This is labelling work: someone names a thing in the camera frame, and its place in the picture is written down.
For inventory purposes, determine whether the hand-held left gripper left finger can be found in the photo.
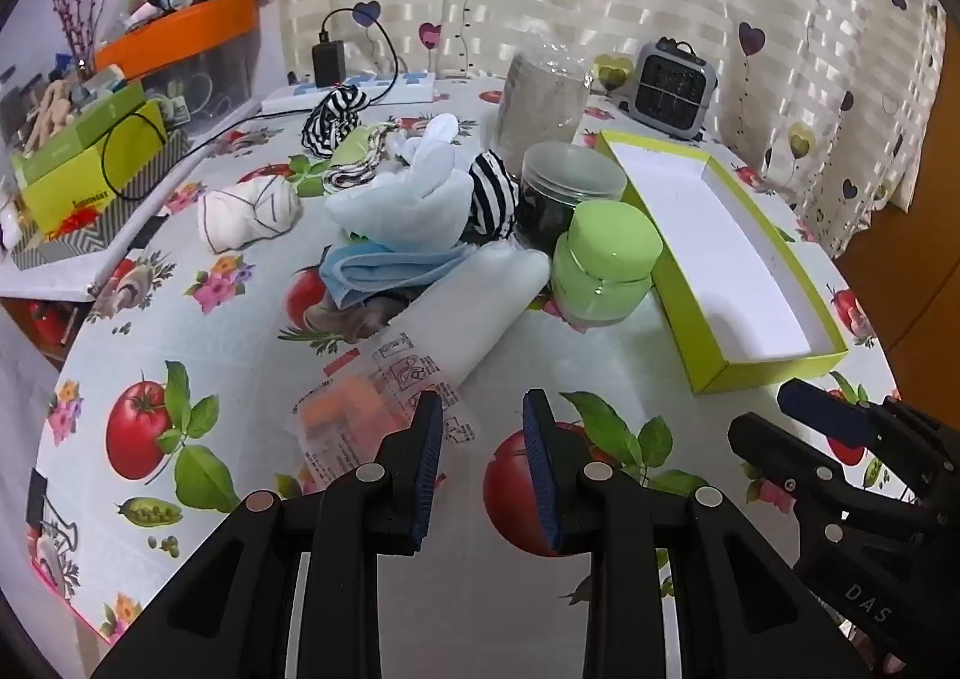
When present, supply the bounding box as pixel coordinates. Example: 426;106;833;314
90;390;445;679

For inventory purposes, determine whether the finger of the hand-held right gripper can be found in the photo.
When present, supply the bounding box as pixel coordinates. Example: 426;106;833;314
726;412;863;537
777;379;942;500

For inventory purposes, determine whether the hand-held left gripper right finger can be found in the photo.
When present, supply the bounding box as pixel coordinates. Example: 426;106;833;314
521;388;875;679

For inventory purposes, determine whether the clear printed plastic bag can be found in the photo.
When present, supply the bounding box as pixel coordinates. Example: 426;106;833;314
289;334;481;492

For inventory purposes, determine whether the long white packet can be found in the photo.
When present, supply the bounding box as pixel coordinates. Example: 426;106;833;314
360;245;552;387

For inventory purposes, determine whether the lime green cardboard box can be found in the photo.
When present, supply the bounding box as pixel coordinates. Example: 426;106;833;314
598;130;850;396

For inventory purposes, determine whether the blue face mask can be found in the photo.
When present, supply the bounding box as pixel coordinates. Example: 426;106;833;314
319;240;481;309

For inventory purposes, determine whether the pale blue cloth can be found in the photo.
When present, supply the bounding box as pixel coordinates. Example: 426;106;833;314
324;149;475;252

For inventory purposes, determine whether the black white striped sock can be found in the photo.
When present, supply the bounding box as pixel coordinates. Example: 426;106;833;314
302;86;370;158
466;151;520;241

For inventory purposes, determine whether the white sock with grey lines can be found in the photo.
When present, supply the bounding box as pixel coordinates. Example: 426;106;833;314
196;175;303;254

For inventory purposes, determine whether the green cloth with patterned trim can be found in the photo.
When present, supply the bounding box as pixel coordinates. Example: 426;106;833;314
322;124;406;192

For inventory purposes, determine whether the grey brown cloth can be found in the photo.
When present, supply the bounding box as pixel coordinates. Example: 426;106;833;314
307;296;410;342

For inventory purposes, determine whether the brown wooden cabinet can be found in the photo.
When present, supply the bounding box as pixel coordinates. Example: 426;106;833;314
832;71;960;425

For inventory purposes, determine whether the green lid jar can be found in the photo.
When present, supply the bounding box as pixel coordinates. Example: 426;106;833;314
550;202;665;329

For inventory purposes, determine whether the clear lid dark jar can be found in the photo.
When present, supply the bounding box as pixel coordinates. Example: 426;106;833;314
516;142;628;252

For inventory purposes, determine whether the small grey space heater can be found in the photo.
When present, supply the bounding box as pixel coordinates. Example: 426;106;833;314
625;37;719;140

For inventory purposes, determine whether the tall clear plastic jar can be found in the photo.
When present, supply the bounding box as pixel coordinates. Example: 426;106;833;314
491;37;593;170

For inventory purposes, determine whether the white blue power strip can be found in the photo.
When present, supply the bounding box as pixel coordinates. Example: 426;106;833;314
260;71;437;113

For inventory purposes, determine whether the grey chevron pattern box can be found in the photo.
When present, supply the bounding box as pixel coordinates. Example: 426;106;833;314
11;124;192;271

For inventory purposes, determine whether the black charger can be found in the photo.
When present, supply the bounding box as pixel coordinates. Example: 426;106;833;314
311;41;347;87

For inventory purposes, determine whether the yellow green carton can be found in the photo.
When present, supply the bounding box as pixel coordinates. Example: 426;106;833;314
19;97;170;234

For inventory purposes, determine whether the dark green carton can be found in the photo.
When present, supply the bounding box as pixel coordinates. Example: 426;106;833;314
11;82;147;189

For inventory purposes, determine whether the orange lid storage box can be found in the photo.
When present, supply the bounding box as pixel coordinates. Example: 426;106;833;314
94;0;260;125

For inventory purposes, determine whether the wooden mannequin figure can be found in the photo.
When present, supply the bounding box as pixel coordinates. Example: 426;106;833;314
22;74;76;155

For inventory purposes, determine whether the long black cable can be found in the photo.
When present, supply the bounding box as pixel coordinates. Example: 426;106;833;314
101;101;263;204

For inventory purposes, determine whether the black charger cable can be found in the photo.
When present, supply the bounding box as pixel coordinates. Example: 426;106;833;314
315;7;398;102

